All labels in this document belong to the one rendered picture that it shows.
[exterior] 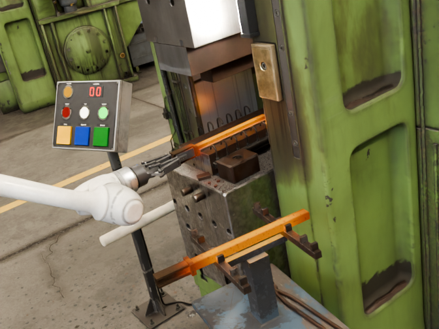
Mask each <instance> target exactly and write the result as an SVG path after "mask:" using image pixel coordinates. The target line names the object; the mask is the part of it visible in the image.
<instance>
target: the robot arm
mask: <svg viewBox="0 0 439 329"><path fill-rule="evenodd" d="M194 156H195V152H194V149H193V148H190V149H188V150H185V151H183V152H181V153H179V154H177V155H176V157H174V158H172V156H171V154H170V152H169V155H168V153H166V154H164V155H160V156H158V157H155V158H153V159H150V160H147V161H142V162H141V164H135V165H133V166H130V167H126V166H125V167H123V168H121V169H119V170H117V171H113V172H112V173H109V174H103V175H100V176H97V177H95V178H92V179H90V180H88V181H86V182H84V183H83V184H81V185H79V186H78V187H77V188H76V189H75V190H70V189H64V188H60V187H55V186H51V185H47V184H43V183H38V182H35V181H29V180H25V179H21V178H16V177H12V176H7V175H3V174H0V196H3V197H7V198H14V199H18V200H24V201H28V202H35V203H39V204H46V205H49V206H55V207H60V208H66V209H70V210H75V211H76V212H77V213H78V214H79V215H92V216H93V218H94V219H95V220H98V221H103V222H106V223H111V224H113V225H116V224H117V225H120V226H131V225H134V224H136V223H138V222H139V221H140V220H141V218H142V214H143V211H144V203H143V201H142V199H141V197H140V196H139V195H138V194H137V193H136V192H137V191H138V188H140V187H142V186H144V185H146V184H147V183H148V180H149V179H150V178H154V177H156V176H159V177H160V178H162V177H163V176H164V175H166V174H168V173H169V172H171V171H173V170H174V169H176V168H178V167H179V166H181V162H183V161H185V160H187V159H189V158H191V157H194Z"/></svg>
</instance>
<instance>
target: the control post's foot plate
mask: <svg viewBox="0 0 439 329"><path fill-rule="evenodd" d="M160 290H161V291H160V293H161V296H162V299H163V302H164V303H166V304H167V303H170V302H177V301H176V300H175V299H174V298H173V297H172V296H170V295H169V294H168V293H166V292H165V291H163V289H162V288H160ZM160 301H161V299H160ZM155 302H156V306H157V309H158V312H156V311H155V307H154V303H153V300H152V298H149V300H148V301H146V302H144V303H143V304H140V305H139V306H137V305H136V306H135V308H134V309H132V310H131V312H132V314H133V315H134V316H135V317H136V318H137V319H138V320H139V321H140V322H141V323H142V324H144V325H145V326H146V327H147V328H149V329H154V328H157V327H158V326H160V325H162V324H163V323H166V322H168V321H169V320H171V319H172V318H173V317H175V316H177V315H179V314H180V313H181V312H183V311H184V310H186V309H187V308H186V307H185V306H184V305H182V304H181V303H176V304H170V305H163V304H162V302H161V304H160V302H159V300H158V298H155Z"/></svg>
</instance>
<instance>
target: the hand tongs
mask: <svg viewBox="0 0 439 329"><path fill-rule="evenodd" d="M274 290H275V293H276V295H277V297H278V298H279V299H280V300H281V301H282V302H283V303H284V304H285V305H287V306H288V307H290V308H291V309H292V310H293V311H295V312H296V313H298V314H299V315H300V316H302V317H304V318H305V319H306V320H308V321H309V322H311V323H312V324H313V325H315V326H317V327H318V328H319V329H326V328H325V327H324V326H322V325H321V324H320V323H318V322H317V321H315V320H314V319H312V318H311V317H309V316H308V315H307V314H305V313H303V312H302V311H301V310H299V309H298V308H296V307H295V306H294V305H292V304H290V303H289V302H288V301H287V300H286V299H285V298H284V297H282V296H281V294H282V295H284V296H286V297H288V298H290V299H292V300H293V301H295V302H296V303H298V304H300V305H301V306H302V307H304V308H306V309H307V310H309V311H310V312H311V313H313V314H314V315H316V316H317V317H319V318H320V319H322V320H323V321H325V322H326V323H328V324H330V325H331V326H332V327H333V328H335V329H343V328H341V327H340V326H339V325H337V324H335V323H334V322H333V321H331V320H329V319H328V318H327V317H325V316H323V315H322V314H321V313H319V312H317V311H316V310H315V309H313V308H311V307H310V306H308V305H307V304H305V303H304V302H302V301H301V300H299V299H298V298H296V297H294V296H293V295H291V294H289V293H287V292H285V291H282V290H280V289H278V286H277V285H275V284H274Z"/></svg>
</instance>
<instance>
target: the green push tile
mask: <svg viewBox="0 0 439 329"><path fill-rule="evenodd" d="M109 132H110V128H109V127H94V134H93V146H102V147H108V141H109Z"/></svg>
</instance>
